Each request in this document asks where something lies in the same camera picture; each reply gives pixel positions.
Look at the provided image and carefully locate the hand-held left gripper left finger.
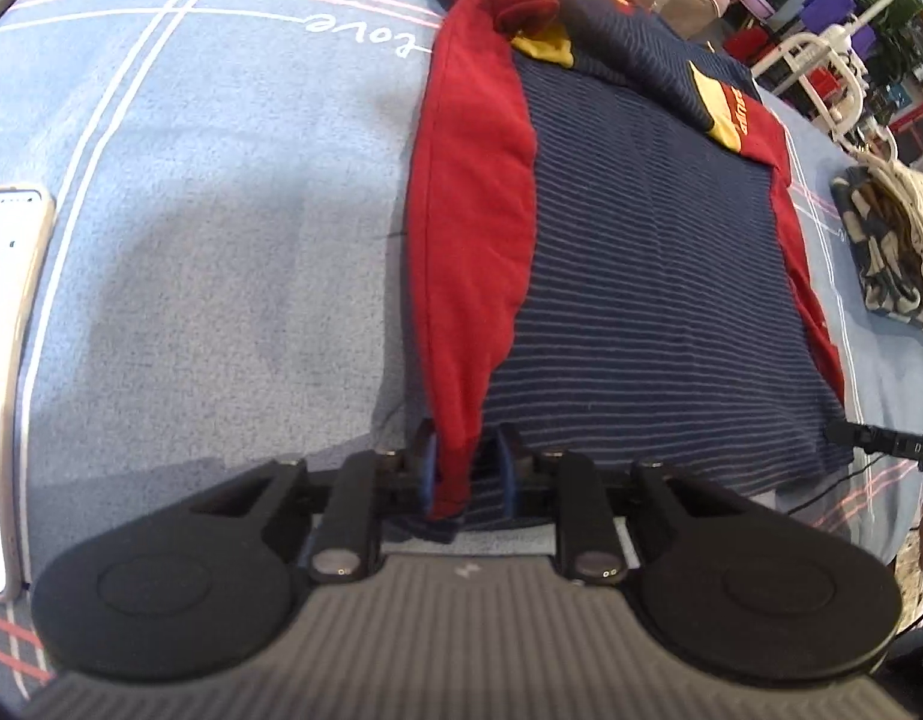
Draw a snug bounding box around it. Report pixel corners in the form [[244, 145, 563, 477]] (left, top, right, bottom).
[[189, 420, 442, 587]]

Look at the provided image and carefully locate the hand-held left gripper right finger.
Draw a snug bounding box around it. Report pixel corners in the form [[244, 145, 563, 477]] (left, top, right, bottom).
[[496, 424, 742, 586]]

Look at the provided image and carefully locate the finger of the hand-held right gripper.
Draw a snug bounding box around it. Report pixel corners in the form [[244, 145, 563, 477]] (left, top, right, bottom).
[[822, 420, 890, 457]]

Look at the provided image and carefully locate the navy striped red-panel shirt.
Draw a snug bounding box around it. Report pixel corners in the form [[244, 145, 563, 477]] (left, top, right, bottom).
[[403, 0, 854, 545]]

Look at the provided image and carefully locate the stack of folded clothes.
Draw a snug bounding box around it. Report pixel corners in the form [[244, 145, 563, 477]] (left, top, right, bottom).
[[829, 150, 923, 332]]

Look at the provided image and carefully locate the blue plaid bed sheet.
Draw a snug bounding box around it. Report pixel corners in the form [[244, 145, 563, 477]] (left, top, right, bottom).
[[0, 0, 923, 691]]

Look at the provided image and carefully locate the white metal rack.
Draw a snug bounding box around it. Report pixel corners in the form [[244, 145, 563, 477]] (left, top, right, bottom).
[[753, 21, 899, 160]]

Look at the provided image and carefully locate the white smartphone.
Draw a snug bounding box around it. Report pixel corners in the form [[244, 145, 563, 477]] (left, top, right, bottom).
[[0, 184, 58, 602]]

